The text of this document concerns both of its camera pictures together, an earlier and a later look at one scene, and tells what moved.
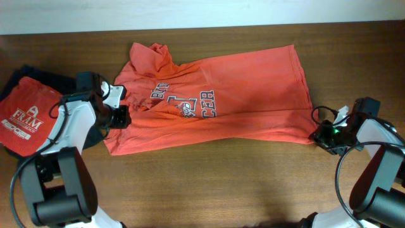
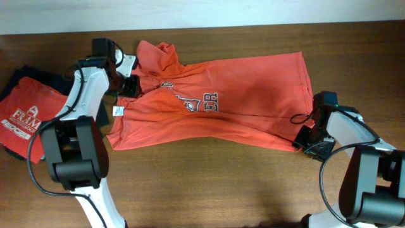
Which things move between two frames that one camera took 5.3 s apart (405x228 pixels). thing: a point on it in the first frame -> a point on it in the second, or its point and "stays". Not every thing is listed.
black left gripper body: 119,117 -> 128,85
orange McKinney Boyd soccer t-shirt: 261,96 stays
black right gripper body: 333,139 -> 317,145
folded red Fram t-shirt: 28,113 stays
